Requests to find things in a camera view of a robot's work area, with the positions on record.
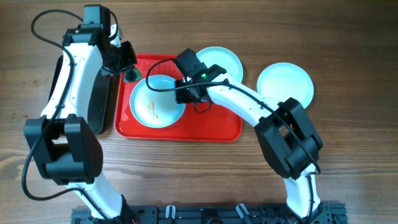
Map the light blue plate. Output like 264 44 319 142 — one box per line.
197 46 244 83
129 79 186 128
257 62 315 108

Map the light blue plate front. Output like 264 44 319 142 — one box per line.
257 62 315 108

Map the green yellow sponge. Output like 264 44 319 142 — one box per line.
124 68 142 83

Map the light blue plate back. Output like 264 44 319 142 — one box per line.
197 46 244 83

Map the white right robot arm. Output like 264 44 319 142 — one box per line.
175 63 323 222

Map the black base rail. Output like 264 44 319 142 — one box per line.
70 202 348 224

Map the black water tray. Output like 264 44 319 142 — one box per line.
40 55 111 134

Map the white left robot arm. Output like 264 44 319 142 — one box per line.
24 24 137 223

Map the red plastic tray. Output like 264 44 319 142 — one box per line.
114 53 243 143

